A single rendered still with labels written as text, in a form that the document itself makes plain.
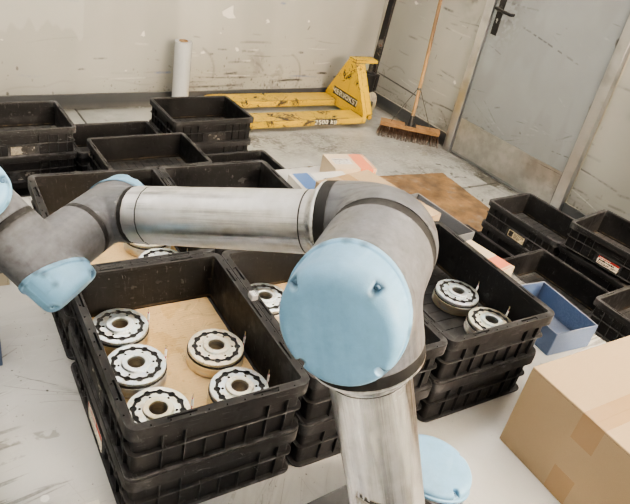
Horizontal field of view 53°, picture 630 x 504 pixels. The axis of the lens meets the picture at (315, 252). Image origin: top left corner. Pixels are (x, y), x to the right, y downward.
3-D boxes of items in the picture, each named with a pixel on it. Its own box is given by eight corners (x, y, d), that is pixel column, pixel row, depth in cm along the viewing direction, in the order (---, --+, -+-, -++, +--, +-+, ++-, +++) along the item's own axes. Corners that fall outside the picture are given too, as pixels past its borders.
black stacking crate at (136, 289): (300, 433, 107) (312, 384, 101) (126, 489, 92) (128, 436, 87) (212, 298, 135) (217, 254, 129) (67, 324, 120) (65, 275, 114)
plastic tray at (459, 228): (470, 245, 200) (475, 231, 197) (425, 256, 189) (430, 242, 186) (414, 205, 217) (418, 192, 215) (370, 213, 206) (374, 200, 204)
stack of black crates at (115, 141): (176, 224, 286) (182, 131, 263) (204, 259, 266) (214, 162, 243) (86, 237, 264) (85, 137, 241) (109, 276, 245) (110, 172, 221)
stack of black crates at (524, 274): (591, 373, 247) (628, 304, 229) (543, 395, 231) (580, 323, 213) (514, 313, 273) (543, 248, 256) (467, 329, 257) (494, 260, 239)
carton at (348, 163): (331, 188, 217) (335, 168, 213) (319, 172, 226) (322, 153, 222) (372, 187, 223) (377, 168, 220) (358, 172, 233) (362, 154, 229)
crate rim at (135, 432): (311, 393, 102) (314, 382, 101) (127, 446, 87) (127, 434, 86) (217, 260, 130) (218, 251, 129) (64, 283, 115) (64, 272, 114)
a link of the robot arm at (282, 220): (453, 156, 69) (95, 157, 87) (433, 199, 60) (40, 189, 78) (456, 248, 74) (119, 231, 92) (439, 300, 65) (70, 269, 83)
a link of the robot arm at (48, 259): (126, 248, 78) (61, 183, 76) (66, 298, 69) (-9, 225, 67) (98, 278, 82) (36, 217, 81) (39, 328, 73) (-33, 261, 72)
